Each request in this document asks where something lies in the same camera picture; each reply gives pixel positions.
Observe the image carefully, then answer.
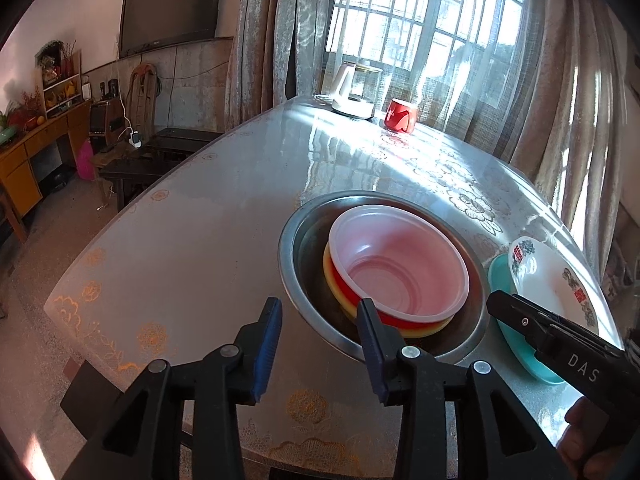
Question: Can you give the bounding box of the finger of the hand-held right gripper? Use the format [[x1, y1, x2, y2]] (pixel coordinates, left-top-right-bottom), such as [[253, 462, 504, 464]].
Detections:
[[486, 290, 601, 357]]

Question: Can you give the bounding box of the red plastic bowl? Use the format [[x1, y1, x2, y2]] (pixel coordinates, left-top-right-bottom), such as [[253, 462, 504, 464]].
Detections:
[[327, 205, 471, 328]]

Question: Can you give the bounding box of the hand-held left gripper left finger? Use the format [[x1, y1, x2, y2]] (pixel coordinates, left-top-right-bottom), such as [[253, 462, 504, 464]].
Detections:
[[62, 296, 283, 480]]

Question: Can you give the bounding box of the grey patterned curtain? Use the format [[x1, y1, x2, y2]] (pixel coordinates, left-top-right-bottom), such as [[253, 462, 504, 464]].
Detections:
[[462, 0, 631, 281], [223, 0, 346, 131]]

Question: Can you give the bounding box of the red mug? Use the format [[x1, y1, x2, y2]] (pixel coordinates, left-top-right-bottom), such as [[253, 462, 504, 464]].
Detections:
[[384, 98, 420, 134]]

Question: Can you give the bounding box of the white glass electric kettle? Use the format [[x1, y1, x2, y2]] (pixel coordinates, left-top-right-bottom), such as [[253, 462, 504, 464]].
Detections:
[[314, 61, 383, 120]]

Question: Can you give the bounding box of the small dark appliance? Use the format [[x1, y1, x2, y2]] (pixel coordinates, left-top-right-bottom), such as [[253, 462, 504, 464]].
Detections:
[[89, 101, 112, 136]]

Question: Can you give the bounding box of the white shelf with ornaments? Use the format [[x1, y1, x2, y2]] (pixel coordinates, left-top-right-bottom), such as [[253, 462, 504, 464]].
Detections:
[[35, 40, 83, 121]]

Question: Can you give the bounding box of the window with grille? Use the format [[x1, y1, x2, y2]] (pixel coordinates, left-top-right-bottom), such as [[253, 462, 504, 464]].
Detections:
[[327, 0, 531, 81]]

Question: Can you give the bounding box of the dark wooden bench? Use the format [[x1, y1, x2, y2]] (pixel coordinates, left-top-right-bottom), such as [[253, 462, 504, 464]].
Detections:
[[92, 127, 226, 211]]

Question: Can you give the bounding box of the wooden cabinet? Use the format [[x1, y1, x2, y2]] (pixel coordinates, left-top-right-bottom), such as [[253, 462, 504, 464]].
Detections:
[[0, 100, 93, 241]]

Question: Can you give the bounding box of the pink bag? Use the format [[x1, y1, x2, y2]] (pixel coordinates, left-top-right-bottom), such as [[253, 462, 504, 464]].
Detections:
[[75, 139, 96, 181]]

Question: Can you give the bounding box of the stainless steel bowl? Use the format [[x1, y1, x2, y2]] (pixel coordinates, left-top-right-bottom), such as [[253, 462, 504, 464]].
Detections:
[[278, 191, 492, 365]]

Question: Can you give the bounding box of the large white plate red print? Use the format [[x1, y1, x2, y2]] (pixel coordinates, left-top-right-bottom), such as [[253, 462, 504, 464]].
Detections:
[[508, 236, 599, 333]]

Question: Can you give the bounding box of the yellow plastic bowl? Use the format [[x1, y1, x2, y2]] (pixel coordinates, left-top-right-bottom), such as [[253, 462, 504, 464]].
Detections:
[[322, 242, 453, 339]]

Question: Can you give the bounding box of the black flat television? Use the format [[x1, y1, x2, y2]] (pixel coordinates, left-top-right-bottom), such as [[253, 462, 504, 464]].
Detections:
[[118, 0, 228, 59]]

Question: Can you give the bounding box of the teal plastic plate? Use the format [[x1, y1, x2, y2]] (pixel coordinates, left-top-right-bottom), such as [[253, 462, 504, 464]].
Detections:
[[487, 252, 568, 386]]

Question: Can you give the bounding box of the person's right hand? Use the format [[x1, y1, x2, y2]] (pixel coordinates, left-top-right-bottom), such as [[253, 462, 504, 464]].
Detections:
[[557, 395, 637, 480]]

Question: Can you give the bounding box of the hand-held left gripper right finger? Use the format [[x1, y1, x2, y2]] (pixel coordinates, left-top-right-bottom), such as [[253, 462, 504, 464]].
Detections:
[[356, 298, 571, 480]]

